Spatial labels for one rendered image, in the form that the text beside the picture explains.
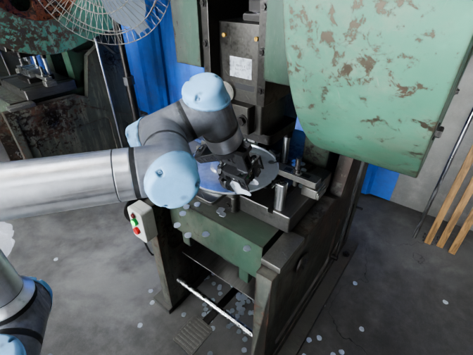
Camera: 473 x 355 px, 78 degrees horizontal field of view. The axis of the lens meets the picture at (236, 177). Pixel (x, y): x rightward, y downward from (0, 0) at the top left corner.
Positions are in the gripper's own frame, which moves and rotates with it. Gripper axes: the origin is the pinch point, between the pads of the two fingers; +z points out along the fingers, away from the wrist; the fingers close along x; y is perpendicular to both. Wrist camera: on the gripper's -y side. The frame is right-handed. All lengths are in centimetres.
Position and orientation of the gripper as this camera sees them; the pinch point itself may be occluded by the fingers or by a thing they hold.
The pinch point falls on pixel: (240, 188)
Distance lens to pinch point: 78.3
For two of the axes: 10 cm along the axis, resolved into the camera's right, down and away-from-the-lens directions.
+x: 5.2, -7.7, 3.7
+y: 8.2, 3.3, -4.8
